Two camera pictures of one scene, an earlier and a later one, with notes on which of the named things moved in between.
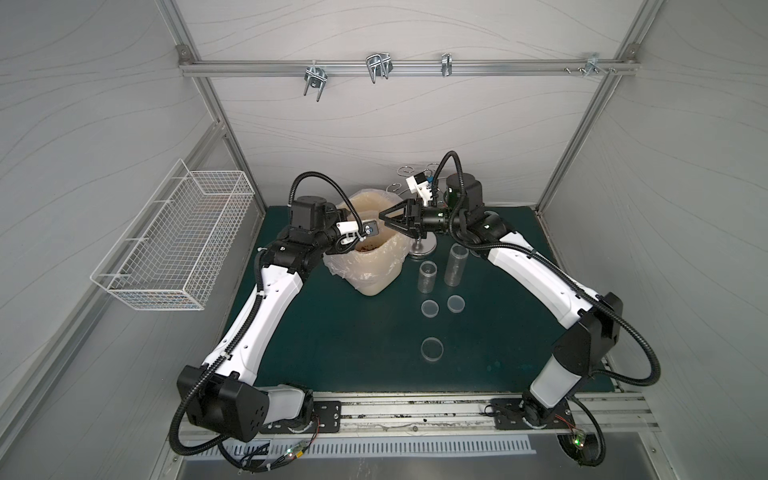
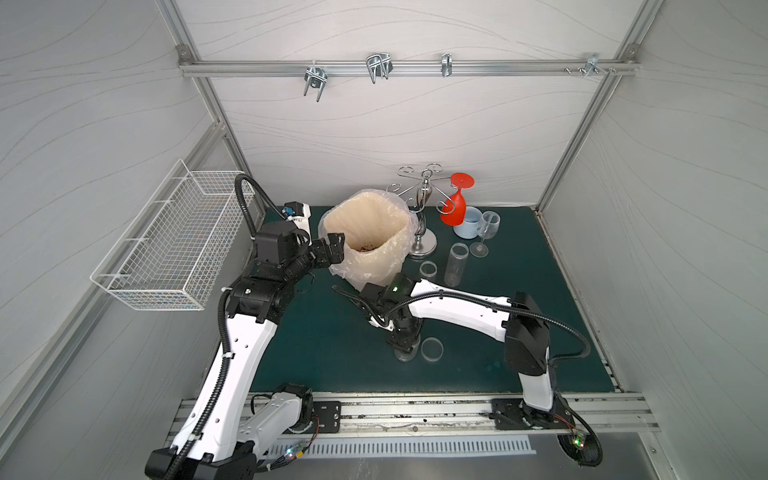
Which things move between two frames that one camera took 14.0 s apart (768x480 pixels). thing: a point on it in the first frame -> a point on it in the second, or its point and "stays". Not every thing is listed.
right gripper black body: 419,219 -> 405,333
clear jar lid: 432,349 stays
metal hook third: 447,64 stays
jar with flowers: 456,264 stays
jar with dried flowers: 427,277 stays
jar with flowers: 372,225 -> 406,356
